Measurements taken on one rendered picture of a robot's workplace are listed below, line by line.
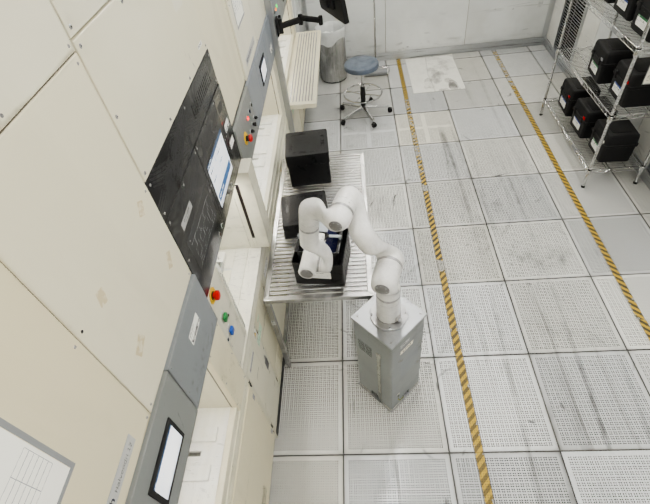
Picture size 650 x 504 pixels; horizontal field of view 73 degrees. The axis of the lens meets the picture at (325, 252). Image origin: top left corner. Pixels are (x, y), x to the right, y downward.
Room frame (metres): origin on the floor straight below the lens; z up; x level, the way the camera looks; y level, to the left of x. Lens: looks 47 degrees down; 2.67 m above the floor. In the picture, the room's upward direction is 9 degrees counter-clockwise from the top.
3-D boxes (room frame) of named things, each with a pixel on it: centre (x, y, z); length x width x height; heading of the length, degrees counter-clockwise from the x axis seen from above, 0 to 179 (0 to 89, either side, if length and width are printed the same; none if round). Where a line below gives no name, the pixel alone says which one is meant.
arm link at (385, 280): (1.24, -0.25, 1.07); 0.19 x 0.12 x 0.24; 155
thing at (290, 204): (2.08, 0.08, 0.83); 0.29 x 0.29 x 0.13; 89
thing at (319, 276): (1.67, 0.02, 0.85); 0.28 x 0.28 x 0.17; 74
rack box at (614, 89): (2.94, -2.55, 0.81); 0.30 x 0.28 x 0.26; 170
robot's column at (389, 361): (1.27, -0.27, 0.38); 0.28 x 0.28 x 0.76; 37
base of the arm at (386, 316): (1.27, -0.27, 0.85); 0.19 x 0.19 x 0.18
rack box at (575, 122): (3.29, -2.56, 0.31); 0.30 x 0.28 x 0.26; 172
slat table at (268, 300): (2.09, -0.01, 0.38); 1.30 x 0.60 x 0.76; 172
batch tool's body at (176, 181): (1.53, 0.82, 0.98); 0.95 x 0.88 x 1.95; 82
